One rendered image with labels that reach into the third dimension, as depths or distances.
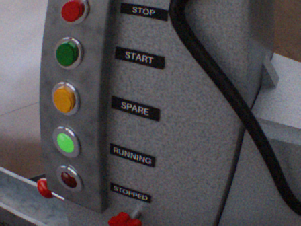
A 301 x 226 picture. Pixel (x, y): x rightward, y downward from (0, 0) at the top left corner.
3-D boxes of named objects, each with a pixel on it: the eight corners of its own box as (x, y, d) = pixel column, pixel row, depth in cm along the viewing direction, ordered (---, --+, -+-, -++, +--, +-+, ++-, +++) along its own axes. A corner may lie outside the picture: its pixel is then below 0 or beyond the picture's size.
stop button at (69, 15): (84, 19, 52) (87, -2, 51) (78, 23, 52) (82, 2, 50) (64, 17, 53) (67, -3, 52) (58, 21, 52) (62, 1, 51)
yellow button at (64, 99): (76, 111, 58) (77, 87, 56) (72, 116, 57) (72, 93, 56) (57, 105, 59) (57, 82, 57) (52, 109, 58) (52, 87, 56)
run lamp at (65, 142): (78, 151, 61) (78, 132, 60) (73, 158, 60) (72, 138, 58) (60, 144, 62) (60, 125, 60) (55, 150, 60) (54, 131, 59)
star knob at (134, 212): (151, 225, 64) (154, 204, 62) (136, 243, 61) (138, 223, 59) (121, 216, 65) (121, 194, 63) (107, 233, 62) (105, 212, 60)
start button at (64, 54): (78, 64, 55) (81, 41, 54) (73, 69, 54) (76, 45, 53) (59, 60, 56) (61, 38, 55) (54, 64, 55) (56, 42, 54)
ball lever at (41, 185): (87, 208, 75) (84, 192, 73) (77, 218, 73) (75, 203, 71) (44, 187, 77) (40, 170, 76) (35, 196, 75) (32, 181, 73)
